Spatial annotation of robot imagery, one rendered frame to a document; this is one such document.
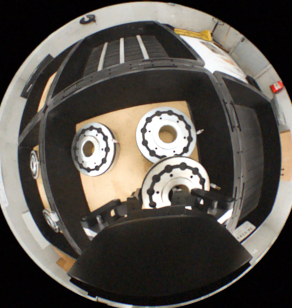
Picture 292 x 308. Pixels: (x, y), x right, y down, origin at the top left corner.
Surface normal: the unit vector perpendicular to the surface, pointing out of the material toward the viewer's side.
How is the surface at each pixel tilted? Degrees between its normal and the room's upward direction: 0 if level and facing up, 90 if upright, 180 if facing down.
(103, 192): 0
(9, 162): 90
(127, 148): 0
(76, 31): 90
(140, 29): 90
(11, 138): 90
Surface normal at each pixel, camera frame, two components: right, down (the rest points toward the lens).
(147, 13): 0.25, 0.97
